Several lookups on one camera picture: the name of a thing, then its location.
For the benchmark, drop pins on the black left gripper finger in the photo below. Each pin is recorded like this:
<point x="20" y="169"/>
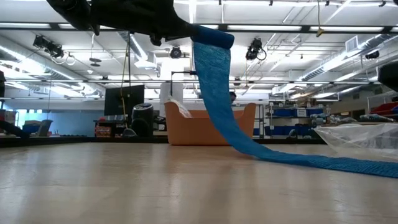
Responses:
<point x="186" y="31"/>

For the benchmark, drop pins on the blue elastic bandage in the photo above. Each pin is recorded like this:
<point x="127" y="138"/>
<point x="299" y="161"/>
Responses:
<point x="214" y="93"/>

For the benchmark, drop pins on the clear plastic bag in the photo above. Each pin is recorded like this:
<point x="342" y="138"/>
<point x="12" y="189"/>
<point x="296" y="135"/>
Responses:
<point x="357" y="140"/>

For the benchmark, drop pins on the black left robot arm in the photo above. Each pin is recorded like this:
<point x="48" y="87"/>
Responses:
<point x="71" y="12"/>

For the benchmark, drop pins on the clear bag with orange roll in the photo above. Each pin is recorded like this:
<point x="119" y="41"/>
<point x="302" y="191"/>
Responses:
<point x="180" y="107"/>

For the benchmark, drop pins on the red storage bin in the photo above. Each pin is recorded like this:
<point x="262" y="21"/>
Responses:
<point x="385" y="109"/>

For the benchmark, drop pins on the person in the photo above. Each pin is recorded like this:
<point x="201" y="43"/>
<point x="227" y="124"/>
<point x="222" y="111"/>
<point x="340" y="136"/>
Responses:
<point x="233" y="97"/>

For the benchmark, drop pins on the blue storage bin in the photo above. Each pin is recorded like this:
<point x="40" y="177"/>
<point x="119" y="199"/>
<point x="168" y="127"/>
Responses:
<point x="280" y="130"/>
<point x="314" y="112"/>
<point x="284" y="112"/>

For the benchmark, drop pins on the black computer monitor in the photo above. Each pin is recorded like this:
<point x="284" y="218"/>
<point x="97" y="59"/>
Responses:
<point x="124" y="99"/>

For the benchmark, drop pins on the orange plastic bin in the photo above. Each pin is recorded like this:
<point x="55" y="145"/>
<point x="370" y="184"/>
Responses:
<point x="199" y="130"/>

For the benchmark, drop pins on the red patterned box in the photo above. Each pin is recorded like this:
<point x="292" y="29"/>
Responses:
<point x="102" y="130"/>

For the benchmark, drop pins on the black ceiling camera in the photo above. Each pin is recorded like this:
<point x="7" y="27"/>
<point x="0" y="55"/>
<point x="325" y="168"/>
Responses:
<point x="49" y="47"/>
<point x="255" y="49"/>
<point x="176" y="52"/>

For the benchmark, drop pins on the silver air duct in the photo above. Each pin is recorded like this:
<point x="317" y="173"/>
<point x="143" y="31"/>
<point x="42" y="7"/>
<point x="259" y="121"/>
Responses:
<point x="342" y="59"/>

